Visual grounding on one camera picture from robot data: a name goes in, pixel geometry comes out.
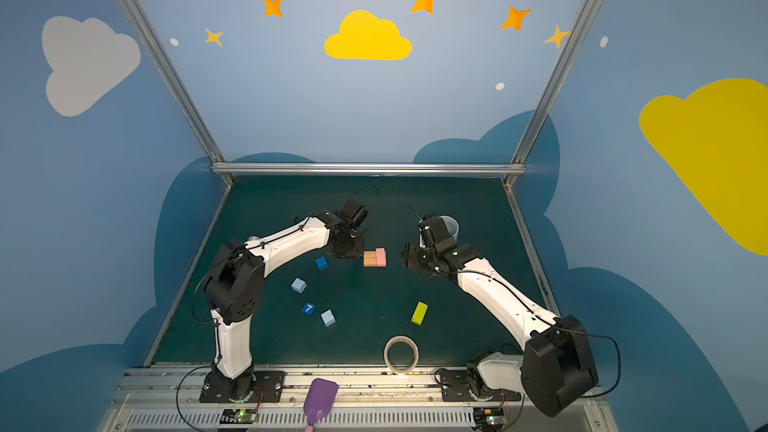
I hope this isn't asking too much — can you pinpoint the roll of tape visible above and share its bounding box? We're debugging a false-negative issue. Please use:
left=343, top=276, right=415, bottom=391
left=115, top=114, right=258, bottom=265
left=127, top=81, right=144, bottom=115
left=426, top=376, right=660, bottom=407
left=383, top=335, right=420, bottom=376

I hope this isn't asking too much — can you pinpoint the translucent plastic mug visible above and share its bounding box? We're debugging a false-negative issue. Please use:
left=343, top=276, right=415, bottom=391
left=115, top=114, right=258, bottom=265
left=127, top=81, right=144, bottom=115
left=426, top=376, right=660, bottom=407
left=440, top=215, right=460, bottom=242

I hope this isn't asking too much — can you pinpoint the pink wooden block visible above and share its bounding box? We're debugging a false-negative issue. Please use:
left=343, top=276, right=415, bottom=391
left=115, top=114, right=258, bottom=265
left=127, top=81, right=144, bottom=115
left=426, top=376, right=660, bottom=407
left=375, top=248, right=387, bottom=267

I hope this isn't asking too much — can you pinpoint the purple plastic scoop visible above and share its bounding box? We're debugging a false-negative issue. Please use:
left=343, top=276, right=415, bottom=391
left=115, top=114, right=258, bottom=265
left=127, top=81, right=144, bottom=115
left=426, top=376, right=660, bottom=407
left=303, top=378, right=339, bottom=432

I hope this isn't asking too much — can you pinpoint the left side frame rail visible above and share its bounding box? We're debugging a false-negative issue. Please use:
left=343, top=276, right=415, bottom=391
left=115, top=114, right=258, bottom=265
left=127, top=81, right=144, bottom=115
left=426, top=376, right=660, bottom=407
left=131, top=176, right=231, bottom=367

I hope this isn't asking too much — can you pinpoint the right side frame rail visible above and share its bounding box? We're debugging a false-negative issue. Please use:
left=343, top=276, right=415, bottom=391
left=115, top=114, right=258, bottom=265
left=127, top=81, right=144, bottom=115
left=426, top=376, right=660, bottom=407
left=504, top=183, right=560, bottom=315

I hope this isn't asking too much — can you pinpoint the blue number seven cube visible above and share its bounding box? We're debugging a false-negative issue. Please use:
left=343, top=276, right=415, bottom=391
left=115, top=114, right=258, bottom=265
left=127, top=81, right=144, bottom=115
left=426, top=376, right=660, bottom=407
left=301, top=302, right=316, bottom=315

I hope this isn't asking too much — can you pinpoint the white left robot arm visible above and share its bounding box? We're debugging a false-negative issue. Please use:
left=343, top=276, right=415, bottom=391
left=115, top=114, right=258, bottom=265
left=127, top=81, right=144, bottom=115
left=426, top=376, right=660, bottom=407
left=199, top=199, right=368, bottom=403

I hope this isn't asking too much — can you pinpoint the dark blue wooden cube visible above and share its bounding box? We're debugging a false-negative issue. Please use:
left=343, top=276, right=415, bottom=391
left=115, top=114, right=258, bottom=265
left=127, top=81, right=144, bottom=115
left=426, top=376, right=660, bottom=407
left=315, top=257, right=328, bottom=270

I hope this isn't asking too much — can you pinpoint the lime green wooden block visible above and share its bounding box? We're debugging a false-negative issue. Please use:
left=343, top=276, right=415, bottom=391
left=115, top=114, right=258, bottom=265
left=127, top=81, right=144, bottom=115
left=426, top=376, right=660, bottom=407
left=411, top=301, right=428, bottom=325

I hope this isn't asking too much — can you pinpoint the aluminium corner post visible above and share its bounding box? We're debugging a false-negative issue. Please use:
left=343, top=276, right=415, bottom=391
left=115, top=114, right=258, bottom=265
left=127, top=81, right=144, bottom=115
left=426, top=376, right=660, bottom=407
left=503, top=0, right=604, bottom=192
left=117, top=0, right=225, bottom=165

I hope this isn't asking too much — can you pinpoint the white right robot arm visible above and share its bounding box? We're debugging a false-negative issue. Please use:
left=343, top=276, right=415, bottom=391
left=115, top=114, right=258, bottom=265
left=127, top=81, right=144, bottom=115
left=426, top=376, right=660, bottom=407
left=402, top=215, right=599, bottom=417

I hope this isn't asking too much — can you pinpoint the aluminium back frame rail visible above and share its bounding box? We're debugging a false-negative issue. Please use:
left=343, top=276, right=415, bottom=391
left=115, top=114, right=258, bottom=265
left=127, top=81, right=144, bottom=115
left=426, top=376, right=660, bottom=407
left=211, top=162, right=526, bottom=176

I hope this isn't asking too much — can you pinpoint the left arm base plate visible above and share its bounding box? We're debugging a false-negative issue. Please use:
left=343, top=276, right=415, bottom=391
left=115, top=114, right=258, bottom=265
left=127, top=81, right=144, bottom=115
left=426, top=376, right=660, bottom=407
left=199, top=369, right=285, bottom=404

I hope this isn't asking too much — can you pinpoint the aluminium left corner post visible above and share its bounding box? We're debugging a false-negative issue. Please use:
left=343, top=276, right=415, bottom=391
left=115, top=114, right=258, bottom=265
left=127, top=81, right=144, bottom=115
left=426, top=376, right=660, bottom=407
left=117, top=0, right=225, bottom=165

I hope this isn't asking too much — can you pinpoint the front aluminium rail bed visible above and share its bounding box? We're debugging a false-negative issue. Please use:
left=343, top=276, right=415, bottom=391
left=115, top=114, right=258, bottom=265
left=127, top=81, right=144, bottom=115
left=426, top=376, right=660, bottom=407
left=99, top=364, right=618, bottom=431

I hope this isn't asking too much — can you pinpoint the aluminium right corner post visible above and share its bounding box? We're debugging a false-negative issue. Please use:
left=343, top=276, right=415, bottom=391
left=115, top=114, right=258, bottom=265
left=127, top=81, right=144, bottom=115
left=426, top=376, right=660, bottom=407
left=503, top=0, right=604, bottom=192

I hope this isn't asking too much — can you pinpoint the pale blue wooden cube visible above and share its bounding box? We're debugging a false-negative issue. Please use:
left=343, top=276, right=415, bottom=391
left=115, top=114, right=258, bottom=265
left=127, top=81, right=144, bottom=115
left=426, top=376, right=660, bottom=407
left=321, top=310, right=336, bottom=327

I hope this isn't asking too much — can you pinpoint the light blue wooden cube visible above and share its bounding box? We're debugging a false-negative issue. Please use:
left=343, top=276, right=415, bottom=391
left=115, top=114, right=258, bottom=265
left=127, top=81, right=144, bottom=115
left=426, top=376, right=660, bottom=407
left=291, top=278, right=307, bottom=293

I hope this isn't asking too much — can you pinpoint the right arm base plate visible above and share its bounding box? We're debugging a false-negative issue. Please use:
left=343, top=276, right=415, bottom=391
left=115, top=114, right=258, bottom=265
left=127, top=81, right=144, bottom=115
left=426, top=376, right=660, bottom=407
left=433, top=368, right=523, bottom=402

